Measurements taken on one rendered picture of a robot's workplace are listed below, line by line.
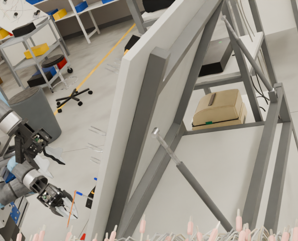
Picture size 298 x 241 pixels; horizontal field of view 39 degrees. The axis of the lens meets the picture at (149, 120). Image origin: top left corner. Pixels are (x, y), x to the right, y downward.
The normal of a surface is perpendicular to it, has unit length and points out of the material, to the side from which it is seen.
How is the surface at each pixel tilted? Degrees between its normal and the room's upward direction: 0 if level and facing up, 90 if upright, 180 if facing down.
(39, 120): 94
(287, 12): 90
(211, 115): 90
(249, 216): 0
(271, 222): 0
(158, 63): 90
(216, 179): 0
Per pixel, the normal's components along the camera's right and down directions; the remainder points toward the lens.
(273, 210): -0.36, -0.83
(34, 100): 0.68, 0.15
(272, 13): -0.27, 0.52
